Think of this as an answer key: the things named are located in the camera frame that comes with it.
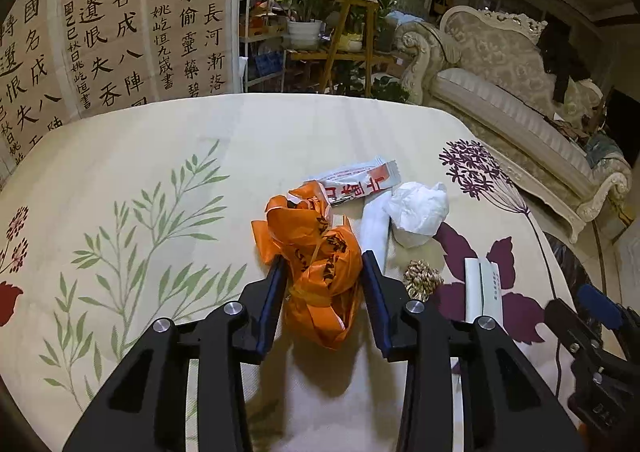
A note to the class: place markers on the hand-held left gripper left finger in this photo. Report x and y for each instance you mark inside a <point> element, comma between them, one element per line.
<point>272,312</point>

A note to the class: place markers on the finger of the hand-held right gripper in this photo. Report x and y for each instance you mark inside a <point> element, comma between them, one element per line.
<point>570,327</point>
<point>602,307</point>

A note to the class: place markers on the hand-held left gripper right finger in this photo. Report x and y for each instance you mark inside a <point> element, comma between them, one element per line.
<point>374,302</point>

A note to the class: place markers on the bin with black bag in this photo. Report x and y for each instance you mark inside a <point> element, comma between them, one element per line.
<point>570,262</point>

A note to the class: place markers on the orange plastic bag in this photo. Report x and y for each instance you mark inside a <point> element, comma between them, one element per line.
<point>320,272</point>

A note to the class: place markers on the white cloth strip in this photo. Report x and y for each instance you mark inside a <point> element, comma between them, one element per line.
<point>377,232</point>

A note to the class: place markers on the white paper box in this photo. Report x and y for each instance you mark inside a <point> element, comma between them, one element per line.
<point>480,287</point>

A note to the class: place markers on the white tissue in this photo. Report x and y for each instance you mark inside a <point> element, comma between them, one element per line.
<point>417,212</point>

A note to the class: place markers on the red and white sachet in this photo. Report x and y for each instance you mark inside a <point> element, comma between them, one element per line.
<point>355,182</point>

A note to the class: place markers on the blue-grey knit blanket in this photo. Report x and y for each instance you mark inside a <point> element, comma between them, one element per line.
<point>607,151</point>

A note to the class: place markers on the floral tablecloth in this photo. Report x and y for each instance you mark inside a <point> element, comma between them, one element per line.
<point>150,182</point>

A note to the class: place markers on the brown items on sofa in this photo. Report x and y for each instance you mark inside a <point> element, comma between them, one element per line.
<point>567,126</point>

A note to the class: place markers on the green ivy plant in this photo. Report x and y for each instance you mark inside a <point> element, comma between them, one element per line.
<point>390,91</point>

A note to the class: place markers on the ornate cream sofa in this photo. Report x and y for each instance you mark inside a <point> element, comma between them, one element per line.
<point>500,106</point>

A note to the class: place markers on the wooden plant stand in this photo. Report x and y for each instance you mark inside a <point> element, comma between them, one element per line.
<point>350,56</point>

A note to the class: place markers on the black jacket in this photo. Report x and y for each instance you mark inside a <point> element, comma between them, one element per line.
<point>557,56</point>

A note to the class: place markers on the white metal rack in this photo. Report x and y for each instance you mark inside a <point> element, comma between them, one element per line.
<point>260,56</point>

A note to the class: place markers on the small yellow pot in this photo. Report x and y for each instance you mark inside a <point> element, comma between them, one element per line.
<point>351,42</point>

